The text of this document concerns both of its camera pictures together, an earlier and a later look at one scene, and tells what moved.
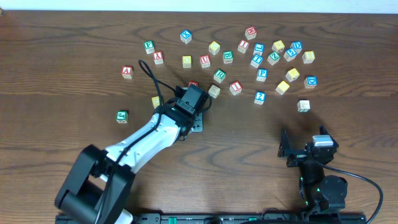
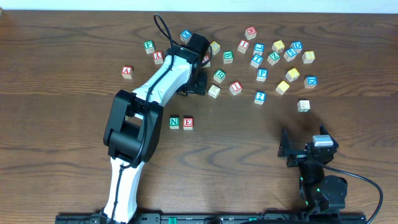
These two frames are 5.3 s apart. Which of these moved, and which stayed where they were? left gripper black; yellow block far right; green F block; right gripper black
Moved: left gripper black
Stayed: yellow block far right; right gripper black; green F block
